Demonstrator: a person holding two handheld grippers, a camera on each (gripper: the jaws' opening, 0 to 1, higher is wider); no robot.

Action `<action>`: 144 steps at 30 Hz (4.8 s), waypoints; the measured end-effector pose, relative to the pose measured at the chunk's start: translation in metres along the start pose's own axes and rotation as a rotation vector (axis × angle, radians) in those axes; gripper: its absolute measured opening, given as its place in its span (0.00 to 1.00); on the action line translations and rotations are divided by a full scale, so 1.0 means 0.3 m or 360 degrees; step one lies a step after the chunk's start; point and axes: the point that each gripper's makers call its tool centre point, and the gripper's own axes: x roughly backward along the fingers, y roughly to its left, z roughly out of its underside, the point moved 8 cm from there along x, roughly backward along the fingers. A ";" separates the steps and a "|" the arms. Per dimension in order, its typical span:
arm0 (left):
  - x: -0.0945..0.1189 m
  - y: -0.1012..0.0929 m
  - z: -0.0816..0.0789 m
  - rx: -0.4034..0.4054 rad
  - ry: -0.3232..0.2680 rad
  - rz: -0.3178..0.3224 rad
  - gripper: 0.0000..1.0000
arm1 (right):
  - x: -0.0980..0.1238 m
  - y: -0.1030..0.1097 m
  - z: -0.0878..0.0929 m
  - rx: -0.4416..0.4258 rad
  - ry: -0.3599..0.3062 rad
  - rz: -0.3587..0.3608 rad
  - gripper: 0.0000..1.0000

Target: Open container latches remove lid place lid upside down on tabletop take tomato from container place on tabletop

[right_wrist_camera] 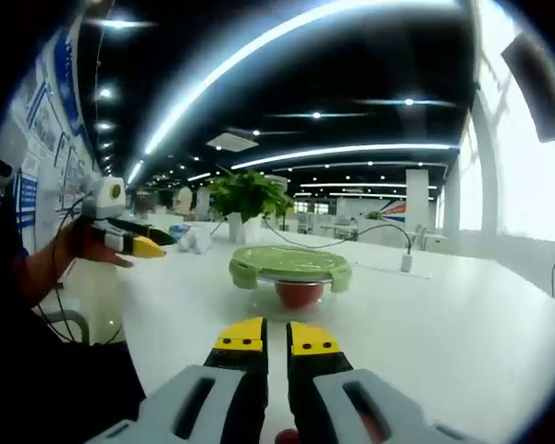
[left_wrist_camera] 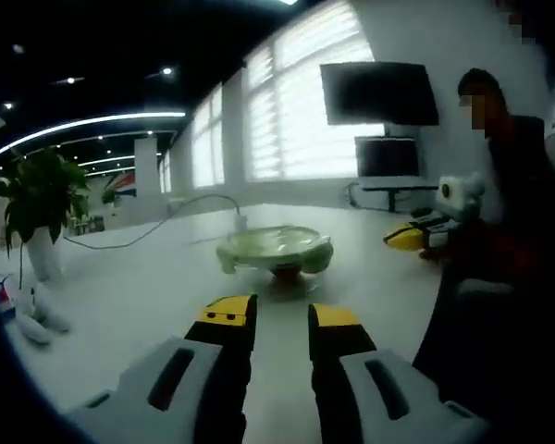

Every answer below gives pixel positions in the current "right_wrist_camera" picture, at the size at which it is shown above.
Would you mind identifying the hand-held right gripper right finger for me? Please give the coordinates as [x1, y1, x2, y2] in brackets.
[285, 320, 487, 444]

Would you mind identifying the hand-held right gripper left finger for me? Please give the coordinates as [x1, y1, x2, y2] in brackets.
[99, 316, 269, 444]

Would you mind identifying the red tomato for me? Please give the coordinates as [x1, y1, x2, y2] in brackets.
[276, 280, 326, 310]

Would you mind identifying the clear glass container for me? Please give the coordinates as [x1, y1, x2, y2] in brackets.
[247, 272, 334, 318]

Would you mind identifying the green container lid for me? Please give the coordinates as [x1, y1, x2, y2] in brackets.
[228, 244, 352, 293]

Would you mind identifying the white tabletop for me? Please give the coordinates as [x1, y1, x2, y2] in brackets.
[57, 219, 555, 444]

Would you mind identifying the person's left hand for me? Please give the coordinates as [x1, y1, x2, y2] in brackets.
[55, 219, 135, 270]

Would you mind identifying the white and blue figurine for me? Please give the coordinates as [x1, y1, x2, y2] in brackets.
[168, 224, 214, 254]

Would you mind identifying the grey chair armrest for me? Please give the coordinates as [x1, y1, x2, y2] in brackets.
[36, 308, 92, 346]

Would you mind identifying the white plant pot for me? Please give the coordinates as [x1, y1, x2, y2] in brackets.
[226, 211, 263, 245]

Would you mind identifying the green leafy plant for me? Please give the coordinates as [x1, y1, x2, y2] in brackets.
[205, 169, 295, 226]

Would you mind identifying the person's dark clothing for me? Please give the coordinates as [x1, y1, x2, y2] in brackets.
[0, 152, 147, 444]

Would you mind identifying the background office furniture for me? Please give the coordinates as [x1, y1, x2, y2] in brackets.
[295, 203, 450, 253]

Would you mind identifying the dark hanging screen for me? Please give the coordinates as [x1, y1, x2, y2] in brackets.
[499, 30, 555, 144]

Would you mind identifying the blue white wall poster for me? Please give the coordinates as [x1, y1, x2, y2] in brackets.
[8, 0, 98, 228]

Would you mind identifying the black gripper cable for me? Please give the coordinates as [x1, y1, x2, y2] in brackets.
[31, 191, 124, 346]

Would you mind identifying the thin dark charger cable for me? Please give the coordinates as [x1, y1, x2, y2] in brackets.
[210, 216, 415, 255]

